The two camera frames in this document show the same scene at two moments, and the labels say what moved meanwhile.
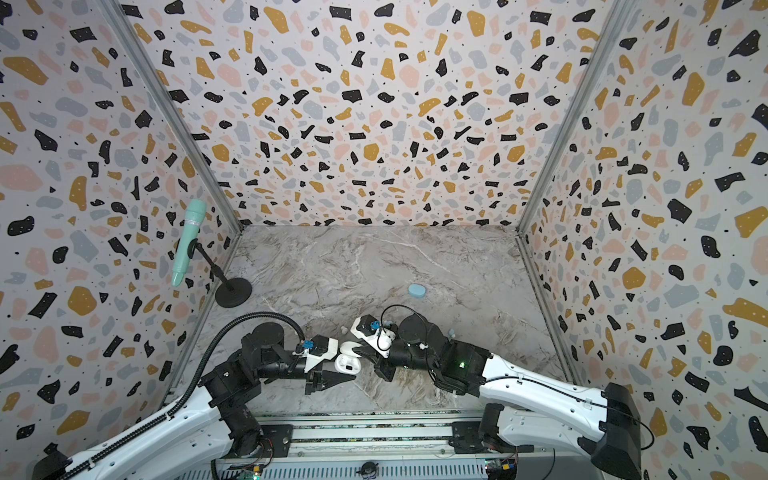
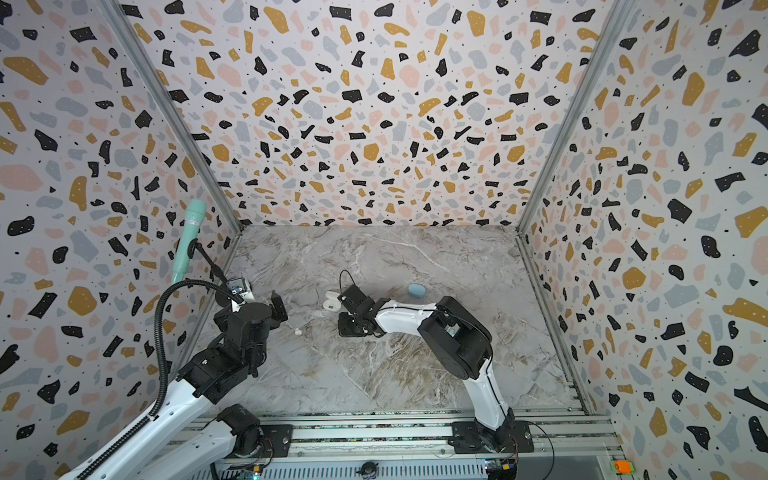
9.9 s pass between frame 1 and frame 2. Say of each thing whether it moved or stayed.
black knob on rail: stayed
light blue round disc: stayed
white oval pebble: moved
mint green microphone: stayed
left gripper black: moved
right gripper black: moved
